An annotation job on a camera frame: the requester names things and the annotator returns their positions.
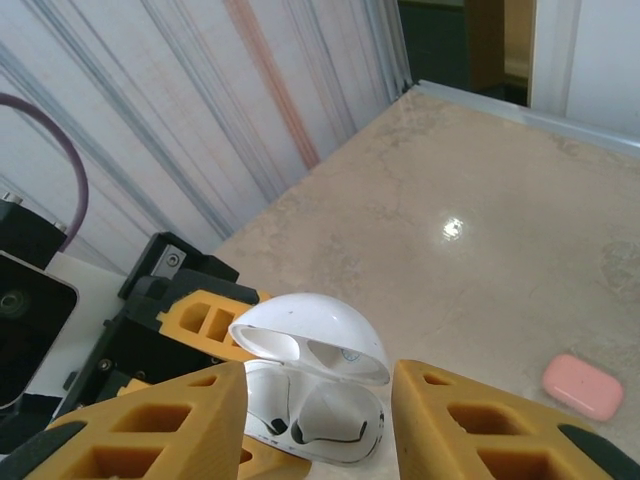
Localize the white earbud charging case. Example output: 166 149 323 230
228 292 391 466

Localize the brown wooden door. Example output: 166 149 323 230
463 0 539 107

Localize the pink earbud charging case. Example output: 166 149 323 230
542 353 625 422

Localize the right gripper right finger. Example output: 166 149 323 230
390 358 640 480

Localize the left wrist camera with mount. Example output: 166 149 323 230
0 194 132 409

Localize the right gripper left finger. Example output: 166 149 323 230
0 359 249 480

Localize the aluminium table edge rail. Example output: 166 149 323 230
399 78 640 160

